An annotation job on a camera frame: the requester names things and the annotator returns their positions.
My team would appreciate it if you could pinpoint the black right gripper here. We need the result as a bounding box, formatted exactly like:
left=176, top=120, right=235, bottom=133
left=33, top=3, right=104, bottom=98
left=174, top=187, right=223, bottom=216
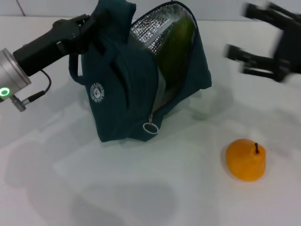
left=223, top=1, right=301, bottom=83

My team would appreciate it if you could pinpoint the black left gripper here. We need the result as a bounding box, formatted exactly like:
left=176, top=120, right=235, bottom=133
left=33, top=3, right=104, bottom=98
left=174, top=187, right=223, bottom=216
left=13, top=9, right=111, bottom=77

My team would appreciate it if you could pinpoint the dark teal insulated lunch bag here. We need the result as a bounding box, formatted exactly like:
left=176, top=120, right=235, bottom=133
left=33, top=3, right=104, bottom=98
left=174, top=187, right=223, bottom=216
left=68, top=0, right=212, bottom=143

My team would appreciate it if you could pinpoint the green cucumber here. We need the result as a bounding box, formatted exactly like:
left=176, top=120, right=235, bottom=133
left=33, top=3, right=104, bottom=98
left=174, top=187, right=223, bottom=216
left=156, top=18, right=196, bottom=105

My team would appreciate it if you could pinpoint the orange pear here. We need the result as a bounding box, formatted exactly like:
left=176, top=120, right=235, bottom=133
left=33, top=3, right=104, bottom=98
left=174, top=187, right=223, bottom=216
left=225, top=138, right=268, bottom=182

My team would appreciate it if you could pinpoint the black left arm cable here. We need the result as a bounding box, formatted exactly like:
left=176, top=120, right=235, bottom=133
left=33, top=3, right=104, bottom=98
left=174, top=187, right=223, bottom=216
left=26, top=69, right=52, bottom=104

